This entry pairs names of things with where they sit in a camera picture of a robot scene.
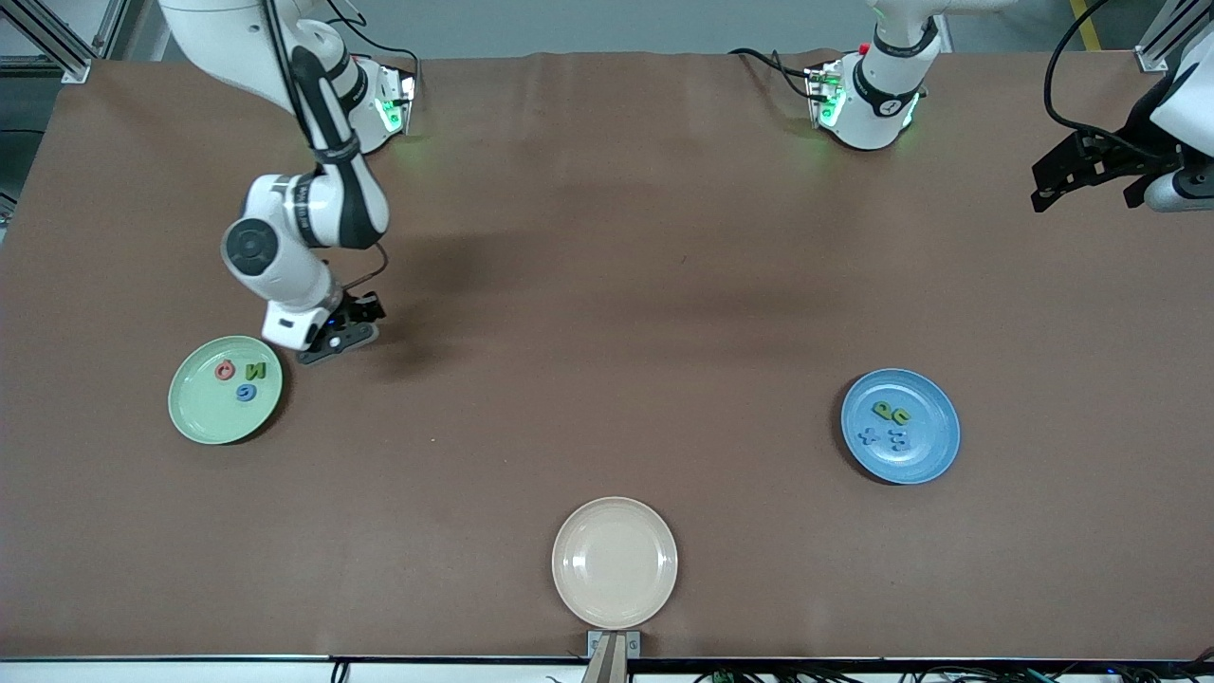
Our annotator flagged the metal base connector box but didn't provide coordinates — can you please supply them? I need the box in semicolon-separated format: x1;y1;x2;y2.
377;69;416;136
805;60;845;129

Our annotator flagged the brown table mat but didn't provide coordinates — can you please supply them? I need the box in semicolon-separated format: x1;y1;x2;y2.
0;49;1214;662

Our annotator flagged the blue plate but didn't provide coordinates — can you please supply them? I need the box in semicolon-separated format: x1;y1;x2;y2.
840;368;962;486

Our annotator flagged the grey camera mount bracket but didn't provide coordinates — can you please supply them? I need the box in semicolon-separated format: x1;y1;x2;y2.
583;630;642;683

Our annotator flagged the black base power cable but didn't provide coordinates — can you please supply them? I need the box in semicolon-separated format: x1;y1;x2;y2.
728;47;817;98
327;9;423;98

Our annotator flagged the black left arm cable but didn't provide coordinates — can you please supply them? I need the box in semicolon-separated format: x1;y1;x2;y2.
1042;0;1182;160

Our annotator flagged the beige plate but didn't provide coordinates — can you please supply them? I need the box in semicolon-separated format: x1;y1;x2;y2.
551;496;679;631

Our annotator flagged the green plate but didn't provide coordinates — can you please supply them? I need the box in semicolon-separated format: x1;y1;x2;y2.
168;335;285;446

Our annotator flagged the aluminium frame post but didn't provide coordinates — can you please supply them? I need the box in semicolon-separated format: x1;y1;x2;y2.
1135;0;1198;73
0;0;129;84

